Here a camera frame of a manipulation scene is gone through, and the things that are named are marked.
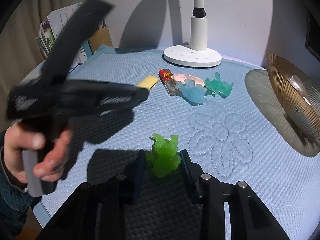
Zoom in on teal crystal toy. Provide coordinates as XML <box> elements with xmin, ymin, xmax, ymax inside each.
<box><xmin>204</xmin><ymin>72</ymin><xmax>234</xmax><ymax>99</ymax></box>

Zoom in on clear plastic cup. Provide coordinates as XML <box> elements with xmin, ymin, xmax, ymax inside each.
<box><xmin>289</xmin><ymin>74</ymin><xmax>311</xmax><ymax>106</ymax></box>

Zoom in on pink oval dish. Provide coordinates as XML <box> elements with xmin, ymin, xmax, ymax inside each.
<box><xmin>172</xmin><ymin>74</ymin><xmax>204</xmax><ymax>87</ymax></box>

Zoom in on left hand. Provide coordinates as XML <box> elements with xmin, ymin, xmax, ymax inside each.
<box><xmin>3</xmin><ymin>122</ymin><xmax>73</xmax><ymax>187</ymax></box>

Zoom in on light blue crystal toy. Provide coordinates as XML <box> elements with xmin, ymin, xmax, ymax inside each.
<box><xmin>175</xmin><ymin>80</ymin><xmax>207</xmax><ymax>105</ymax></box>

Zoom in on white booklet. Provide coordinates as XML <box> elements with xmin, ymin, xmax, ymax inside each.
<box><xmin>47</xmin><ymin>2</ymin><xmax>83</xmax><ymax>39</ymax></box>

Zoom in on red lighter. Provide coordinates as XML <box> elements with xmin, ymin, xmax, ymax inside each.
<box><xmin>158</xmin><ymin>69</ymin><xmax>179</xmax><ymax>95</ymax></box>

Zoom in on white desk lamp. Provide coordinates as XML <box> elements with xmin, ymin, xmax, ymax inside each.
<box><xmin>163</xmin><ymin>0</ymin><xmax>222</xmax><ymax>68</ymax></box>

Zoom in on yellow eraser block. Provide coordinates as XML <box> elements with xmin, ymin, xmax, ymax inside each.
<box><xmin>136</xmin><ymin>75</ymin><xmax>159</xmax><ymax>91</ymax></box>

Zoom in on amber ribbed glass bowl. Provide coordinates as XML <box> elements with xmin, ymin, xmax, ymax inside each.
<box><xmin>266</xmin><ymin>53</ymin><xmax>319</xmax><ymax>145</ymax></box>

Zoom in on brown cardboard holder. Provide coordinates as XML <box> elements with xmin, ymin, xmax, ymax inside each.
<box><xmin>88</xmin><ymin>27</ymin><xmax>113</xmax><ymax>53</ymax></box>

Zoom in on green crystal toy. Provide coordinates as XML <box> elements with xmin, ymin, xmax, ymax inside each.
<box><xmin>146</xmin><ymin>133</ymin><xmax>182</xmax><ymax>178</ymax></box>

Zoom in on green book stack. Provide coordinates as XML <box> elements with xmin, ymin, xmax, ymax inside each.
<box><xmin>36</xmin><ymin>20</ymin><xmax>55</xmax><ymax>59</ymax></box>

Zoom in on light blue quilted mat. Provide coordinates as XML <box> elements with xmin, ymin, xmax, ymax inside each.
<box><xmin>33</xmin><ymin>47</ymin><xmax>319</xmax><ymax>239</ymax></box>

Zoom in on blue illustrated book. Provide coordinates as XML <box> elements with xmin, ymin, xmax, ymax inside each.
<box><xmin>69</xmin><ymin>40</ymin><xmax>93</xmax><ymax>72</ymax></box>

